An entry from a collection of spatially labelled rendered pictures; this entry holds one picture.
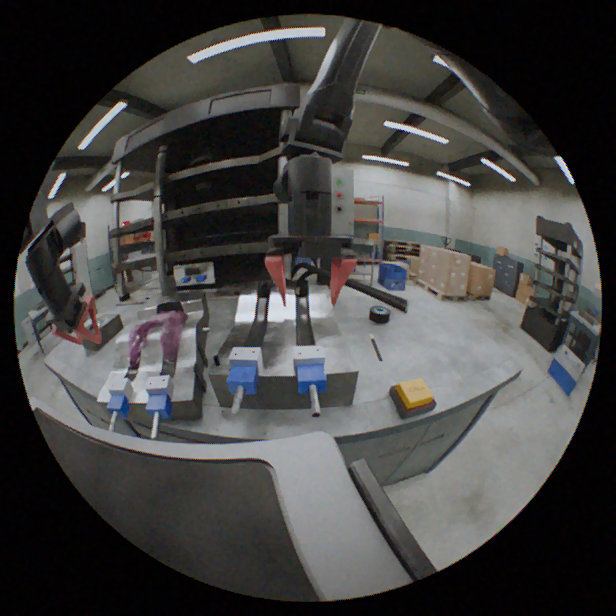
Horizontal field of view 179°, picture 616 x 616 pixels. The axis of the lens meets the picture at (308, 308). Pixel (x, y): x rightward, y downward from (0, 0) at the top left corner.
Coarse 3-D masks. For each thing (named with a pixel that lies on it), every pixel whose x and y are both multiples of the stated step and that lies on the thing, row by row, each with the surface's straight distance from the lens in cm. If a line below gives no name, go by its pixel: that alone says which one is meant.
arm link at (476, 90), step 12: (444, 60) 14; (456, 60) 13; (456, 72) 14; (468, 72) 13; (480, 72) 12; (468, 84) 15; (480, 84) 13; (492, 84) 11; (480, 96) 15; (492, 96) 14; (504, 96) 12; (492, 108) 15; (504, 108) 14; (516, 108) 14; (516, 120) 15; (528, 120) 14; (528, 132) 14; (540, 132) 15
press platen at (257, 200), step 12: (204, 204) 118; (216, 204) 115; (228, 204) 113; (240, 204) 111; (252, 204) 109; (264, 204) 108; (276, 204) 109; (168, 216) 130; (180, 216) 125; (120, 228) 153; (132, 228) 150
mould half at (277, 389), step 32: (256, 288) 63; (288, 288) 61; (320, 288) 61; (288, 320) 52; (320, 320) 52; (224, 352) 42; (288, 352) 39; (224, 384) 38; (288, 384) 35; (352, 384) 37
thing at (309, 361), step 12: (300, 348) 35; (312, 348) 35; (300, 360) 33; (312, 360) 33; (324, 360) 34; (300, 372) 32; (312, 372) 32; (324, 372) 32; (300, 384) 31; (312, 384) 31; (324, 384) 32; (312, 396) 30; (312, 408) 28
